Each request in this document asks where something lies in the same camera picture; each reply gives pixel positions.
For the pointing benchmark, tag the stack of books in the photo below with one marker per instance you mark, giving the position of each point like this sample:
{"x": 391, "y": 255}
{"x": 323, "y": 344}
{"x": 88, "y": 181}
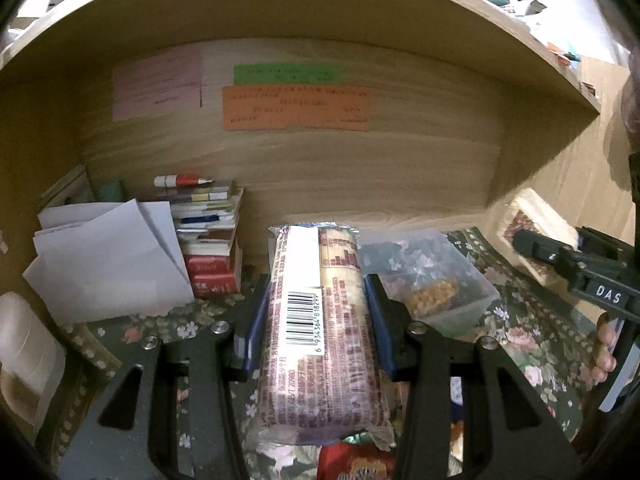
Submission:
{"x": 206, "y": 219}

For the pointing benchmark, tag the person's right hand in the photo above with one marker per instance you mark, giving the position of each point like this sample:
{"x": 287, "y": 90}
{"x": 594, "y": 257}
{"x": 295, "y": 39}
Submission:
{"x": 603, "y": 362}

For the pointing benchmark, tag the clear plastic storage bin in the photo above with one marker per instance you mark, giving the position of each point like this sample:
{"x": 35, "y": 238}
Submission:
{"x": 409, "y": 260}

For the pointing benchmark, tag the peanut brittle snack pack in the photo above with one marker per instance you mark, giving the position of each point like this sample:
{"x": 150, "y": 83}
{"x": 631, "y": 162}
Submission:
{"x": 432, "y": 299}

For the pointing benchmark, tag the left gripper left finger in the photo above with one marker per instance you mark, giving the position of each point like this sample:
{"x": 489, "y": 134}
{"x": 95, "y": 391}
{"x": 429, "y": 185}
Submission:
{"x": 130, "y": 432}

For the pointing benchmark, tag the green sticky note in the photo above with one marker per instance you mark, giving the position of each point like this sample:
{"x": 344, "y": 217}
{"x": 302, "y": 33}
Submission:
{"x": 287, "y": 73}

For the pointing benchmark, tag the white tissue pack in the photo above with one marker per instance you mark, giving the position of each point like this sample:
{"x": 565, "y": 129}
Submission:
{"x": 32, "y": 361}

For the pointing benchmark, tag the orange paper note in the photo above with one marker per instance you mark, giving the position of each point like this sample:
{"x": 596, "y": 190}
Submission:
{"x": 280, "y": 106}

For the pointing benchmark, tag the red white glue tube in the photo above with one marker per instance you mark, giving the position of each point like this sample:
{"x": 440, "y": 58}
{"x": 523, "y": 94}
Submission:
{"x": 180, "y": 181}

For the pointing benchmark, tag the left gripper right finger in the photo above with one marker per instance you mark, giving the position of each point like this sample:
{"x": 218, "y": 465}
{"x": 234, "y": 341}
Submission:
{"x": 508, "y": 432}

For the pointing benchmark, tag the pink sticky note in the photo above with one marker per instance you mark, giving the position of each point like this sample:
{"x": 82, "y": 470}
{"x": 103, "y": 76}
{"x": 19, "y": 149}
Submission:
{"x": 159, "y": 84}

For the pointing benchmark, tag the white folded papers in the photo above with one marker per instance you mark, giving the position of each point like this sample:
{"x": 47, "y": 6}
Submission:
{"x": 96, "y": 261}

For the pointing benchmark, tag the red snack bag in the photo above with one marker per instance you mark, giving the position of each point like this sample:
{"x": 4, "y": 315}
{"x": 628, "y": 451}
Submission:
{"x": 344, "y": 461}

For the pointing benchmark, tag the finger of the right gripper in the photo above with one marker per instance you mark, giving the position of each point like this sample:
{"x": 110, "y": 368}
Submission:
{"x": 597, "y": 243}
{"x": 554, "y": 255}

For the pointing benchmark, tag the floral green tablecloth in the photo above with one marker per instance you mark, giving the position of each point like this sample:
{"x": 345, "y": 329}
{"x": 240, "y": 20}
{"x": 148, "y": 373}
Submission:
{"x": 548, "y": 340}

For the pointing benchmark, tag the wooden shelf board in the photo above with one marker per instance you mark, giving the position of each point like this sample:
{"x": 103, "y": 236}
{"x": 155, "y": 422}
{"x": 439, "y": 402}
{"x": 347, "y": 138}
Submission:
{"x": 469, "y": 33}

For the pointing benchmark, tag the long pink biscuit roll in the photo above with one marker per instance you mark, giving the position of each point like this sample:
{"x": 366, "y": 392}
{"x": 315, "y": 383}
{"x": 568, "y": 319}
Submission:
{"x": 319, "y": 380}

